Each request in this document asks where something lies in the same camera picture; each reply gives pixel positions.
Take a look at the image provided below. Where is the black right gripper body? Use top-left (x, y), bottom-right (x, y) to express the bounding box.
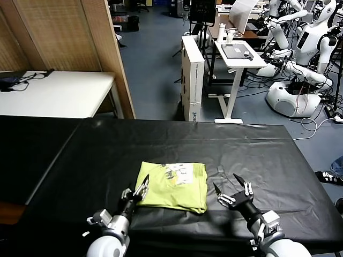
top-left (227, 190), bottom-right (258, 215)

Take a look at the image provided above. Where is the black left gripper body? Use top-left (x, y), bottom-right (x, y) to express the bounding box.
top-left (119, 196), bottom-right (138, 218)

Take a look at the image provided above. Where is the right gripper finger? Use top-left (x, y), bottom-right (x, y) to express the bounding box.
top-left (213, 183), bottom-right (234, 207)
top-left (233, 173), bottom-right (252, 196)

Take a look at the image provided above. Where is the yellow-green t-shirt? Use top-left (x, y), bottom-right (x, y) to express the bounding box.
top-left (135, 161), bottom-right (209, 214)

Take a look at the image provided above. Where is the large white robot base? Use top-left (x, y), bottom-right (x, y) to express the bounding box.
top-left (265, 80), bottom-right (322, 118)

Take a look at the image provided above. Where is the blue jeans leg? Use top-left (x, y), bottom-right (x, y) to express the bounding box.
top-left (331, 157), bottom-right (343, 177)

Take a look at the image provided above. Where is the small white robot shell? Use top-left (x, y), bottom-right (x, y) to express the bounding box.
top-left (256, 63), bottom-right (279, 77)

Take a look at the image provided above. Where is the white table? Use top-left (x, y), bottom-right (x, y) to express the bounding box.
top-left (0, 70), bottom-right (124, 119)

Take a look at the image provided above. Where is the white standing desk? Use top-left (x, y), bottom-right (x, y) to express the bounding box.
top-left (208, 40), bottom-right (268, 124)

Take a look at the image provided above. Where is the grey closed laptop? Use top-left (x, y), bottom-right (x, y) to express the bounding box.
top-left (221, 44), bottom-right (254, 59)

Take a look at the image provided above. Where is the tall white cardboard box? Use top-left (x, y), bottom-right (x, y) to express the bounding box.
top-left (181, 35), bottom-right (206, 123)

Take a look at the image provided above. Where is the white cup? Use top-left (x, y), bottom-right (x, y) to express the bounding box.
top-left (226, 29), bottom-right (240, 44)

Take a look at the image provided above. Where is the white bottle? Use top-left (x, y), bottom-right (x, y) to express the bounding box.
top-left (217, 22), bottom-right (226, 43)

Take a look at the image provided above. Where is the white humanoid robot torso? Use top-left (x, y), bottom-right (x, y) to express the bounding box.
top-left (284, 0), bottom-right (339, 90)

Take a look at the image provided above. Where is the black monitor stand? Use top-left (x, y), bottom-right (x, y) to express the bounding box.
top-left (189, 22), bottom-right (215, 54)

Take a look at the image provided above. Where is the brown wooden desk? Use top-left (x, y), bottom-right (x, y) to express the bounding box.
top-left (207, 22), bottom-right (269, 41)

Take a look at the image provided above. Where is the black equipment case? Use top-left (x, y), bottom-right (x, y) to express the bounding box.
top-left (127, 15), bottom-right (140, 32)

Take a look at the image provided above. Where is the black pouch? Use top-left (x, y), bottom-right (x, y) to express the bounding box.
top-left (0, 77), bottom-right (19, 90)

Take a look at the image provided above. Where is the white curved panel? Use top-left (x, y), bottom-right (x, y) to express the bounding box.
top-left (229, 0), bottom-right (259, 35)

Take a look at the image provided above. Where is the wooden panel table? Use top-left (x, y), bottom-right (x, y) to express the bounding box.
top-left (0, 0), bottom-right (136, 120)

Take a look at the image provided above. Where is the black monitor panel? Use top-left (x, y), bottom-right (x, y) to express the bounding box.
top-left (189, 0), bottom-right (217, 27)

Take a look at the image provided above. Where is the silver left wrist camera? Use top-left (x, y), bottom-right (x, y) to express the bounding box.
top-left (86, 209), bottom-right (112, 228)

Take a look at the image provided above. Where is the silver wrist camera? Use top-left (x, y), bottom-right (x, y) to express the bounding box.
top-left (86, 209), bottom-right (112, 228)
top-left (264, 210), bottom-right (281, 233)

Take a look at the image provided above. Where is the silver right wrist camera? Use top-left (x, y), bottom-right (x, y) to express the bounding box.
top-left (264, 210), bottom-right (281, 233)

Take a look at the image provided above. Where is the white floor cable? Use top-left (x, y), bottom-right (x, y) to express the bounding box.
top-left (292, 115), bottom-right (343, 141)

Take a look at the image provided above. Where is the black cable bundle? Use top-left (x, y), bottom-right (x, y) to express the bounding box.
top-left (5, 72), bottom-right (46, 93)

